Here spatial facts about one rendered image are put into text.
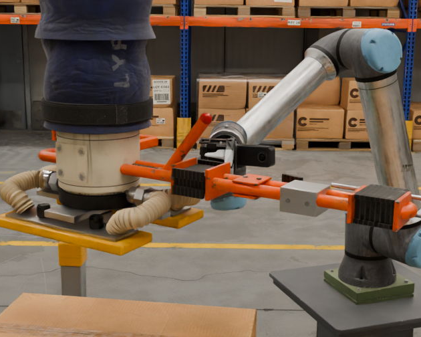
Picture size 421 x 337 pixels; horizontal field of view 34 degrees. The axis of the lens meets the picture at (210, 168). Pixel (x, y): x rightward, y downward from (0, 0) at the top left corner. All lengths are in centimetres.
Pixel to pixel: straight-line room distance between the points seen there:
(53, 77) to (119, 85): 13
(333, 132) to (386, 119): 674
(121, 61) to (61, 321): 65
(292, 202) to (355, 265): 114
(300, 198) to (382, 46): 83
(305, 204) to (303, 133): 751
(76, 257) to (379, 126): 94
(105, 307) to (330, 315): 77
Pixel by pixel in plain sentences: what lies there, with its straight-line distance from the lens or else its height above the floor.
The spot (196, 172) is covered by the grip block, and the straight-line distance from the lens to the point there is 127.
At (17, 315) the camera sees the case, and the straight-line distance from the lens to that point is 174.
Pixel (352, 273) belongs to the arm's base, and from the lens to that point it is 233.
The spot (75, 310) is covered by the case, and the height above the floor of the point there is 95.
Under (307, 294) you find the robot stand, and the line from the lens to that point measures 235.
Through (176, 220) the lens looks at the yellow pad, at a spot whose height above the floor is 123.
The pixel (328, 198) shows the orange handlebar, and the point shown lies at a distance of 118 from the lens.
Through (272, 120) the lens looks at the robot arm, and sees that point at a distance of 192.
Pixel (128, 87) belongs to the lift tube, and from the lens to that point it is 135.
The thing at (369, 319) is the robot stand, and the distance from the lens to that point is 220.
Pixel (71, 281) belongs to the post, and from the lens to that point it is 209.
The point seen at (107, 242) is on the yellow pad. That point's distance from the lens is 131.
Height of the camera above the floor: 165
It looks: 13 degrees down
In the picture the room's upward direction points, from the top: 1 degrees clockwise
